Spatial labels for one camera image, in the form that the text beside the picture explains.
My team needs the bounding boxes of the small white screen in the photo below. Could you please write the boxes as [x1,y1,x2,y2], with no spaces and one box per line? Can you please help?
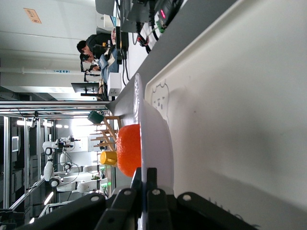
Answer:
[11,136,20,152]

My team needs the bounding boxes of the cream bear print tray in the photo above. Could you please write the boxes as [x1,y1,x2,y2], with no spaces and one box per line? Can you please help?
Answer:
[143,0,307,230]

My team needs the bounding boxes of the green terminal connector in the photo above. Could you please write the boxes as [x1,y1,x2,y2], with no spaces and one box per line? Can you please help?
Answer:
[155,21,166,34]

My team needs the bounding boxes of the black computer monitor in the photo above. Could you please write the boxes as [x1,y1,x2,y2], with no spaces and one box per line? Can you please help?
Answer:
[71,82,100,97]

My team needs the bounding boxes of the white cardboard box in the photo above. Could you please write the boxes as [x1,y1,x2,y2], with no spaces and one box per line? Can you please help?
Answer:
[107,72,122,97]

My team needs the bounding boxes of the aluminium cell frame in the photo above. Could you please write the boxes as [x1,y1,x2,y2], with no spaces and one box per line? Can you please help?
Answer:
[0,100,113,213]

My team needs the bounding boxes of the white round plate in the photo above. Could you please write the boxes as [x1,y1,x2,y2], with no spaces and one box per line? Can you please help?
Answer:
[133,73,175,230]

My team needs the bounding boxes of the black desk cables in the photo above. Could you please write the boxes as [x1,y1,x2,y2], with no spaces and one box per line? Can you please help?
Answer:
[132,21,159,55]

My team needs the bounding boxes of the person in black jacket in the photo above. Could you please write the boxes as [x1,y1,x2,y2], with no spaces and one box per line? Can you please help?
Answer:
[76,33,114,53]

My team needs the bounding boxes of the wooden peg drying rack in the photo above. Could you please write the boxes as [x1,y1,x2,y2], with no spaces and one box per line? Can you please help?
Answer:
[90,115,122,152]

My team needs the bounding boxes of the person in denim jacket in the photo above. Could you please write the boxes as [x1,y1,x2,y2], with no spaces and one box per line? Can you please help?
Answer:
[80,53,120,82]

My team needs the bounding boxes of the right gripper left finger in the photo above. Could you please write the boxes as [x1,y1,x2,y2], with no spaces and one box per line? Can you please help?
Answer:
[94,167,143,230]

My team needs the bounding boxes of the orange fruit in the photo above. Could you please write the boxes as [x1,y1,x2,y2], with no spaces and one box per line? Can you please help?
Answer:
[116,124,142,177]

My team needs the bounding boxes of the white wall pipe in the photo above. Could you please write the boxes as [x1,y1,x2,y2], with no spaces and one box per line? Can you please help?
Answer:
[0,67,84,75]

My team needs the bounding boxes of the black device with red light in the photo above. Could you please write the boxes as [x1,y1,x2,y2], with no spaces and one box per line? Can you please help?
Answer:
[153,0,184,26]

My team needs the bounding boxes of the yellow cup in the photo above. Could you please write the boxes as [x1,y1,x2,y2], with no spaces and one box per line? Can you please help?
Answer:
[100,150,118,166]

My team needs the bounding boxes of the orange wall label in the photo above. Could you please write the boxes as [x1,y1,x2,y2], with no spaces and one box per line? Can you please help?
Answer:
[23,8,42,24]

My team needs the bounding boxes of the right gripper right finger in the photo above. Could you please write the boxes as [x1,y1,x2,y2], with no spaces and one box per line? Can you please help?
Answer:
[146,167,174,230]

